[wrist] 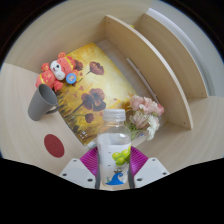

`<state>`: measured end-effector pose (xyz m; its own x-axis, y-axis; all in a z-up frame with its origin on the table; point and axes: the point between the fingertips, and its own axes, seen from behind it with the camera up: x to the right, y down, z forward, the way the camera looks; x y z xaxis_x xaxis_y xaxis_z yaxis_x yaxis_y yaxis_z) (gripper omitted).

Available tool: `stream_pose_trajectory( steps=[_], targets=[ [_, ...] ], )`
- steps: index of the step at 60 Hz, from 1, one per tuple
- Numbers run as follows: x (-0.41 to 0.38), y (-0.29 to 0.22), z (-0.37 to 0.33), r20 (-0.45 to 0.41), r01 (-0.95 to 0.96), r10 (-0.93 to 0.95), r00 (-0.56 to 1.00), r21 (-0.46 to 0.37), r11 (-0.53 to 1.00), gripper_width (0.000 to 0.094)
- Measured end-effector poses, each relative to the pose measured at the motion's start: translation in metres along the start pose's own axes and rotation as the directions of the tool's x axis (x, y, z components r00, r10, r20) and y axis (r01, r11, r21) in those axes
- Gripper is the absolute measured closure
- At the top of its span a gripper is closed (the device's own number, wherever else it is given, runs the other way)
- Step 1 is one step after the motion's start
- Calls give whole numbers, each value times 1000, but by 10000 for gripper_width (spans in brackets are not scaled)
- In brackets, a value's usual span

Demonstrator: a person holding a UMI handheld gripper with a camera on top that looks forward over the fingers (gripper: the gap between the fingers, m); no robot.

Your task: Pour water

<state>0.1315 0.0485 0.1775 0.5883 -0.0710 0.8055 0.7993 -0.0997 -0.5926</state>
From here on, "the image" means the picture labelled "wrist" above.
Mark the white light bar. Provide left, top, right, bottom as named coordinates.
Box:
left=125, top=58, right=159, bottom=101

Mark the flat round red coaster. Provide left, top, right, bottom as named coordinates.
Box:
left=43, top=133, right=66, bottom=159

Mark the yellow poppy flower painting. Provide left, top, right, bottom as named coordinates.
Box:
left=54, top=42, right=138, bottom=147

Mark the red plush toy figure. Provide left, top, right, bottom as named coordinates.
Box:
left=35, top=51, right=79, bottom=93

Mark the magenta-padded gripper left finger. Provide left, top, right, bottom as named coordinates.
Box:
left=58, top=146, right=100, bottom=190

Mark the short wooden shelf board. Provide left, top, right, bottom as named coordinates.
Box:
left=134, top=12, right=208, bottom=98

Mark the pink and white flower bouquet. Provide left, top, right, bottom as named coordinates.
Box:
left=124, top=94, right=165, bottom=142

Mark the clear plastic drink bottle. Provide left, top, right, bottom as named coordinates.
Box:
left=96, top=108, right=133, bottom=188

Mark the grey ribbed mug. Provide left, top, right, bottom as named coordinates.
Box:
left=27, top=83, right=60, bottom=122

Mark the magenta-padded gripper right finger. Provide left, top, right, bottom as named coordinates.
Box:
left=128, top=145, right=170, bottom=190

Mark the long wooden shelf board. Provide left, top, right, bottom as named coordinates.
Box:
left=104, top=14, right=194, bottom=130

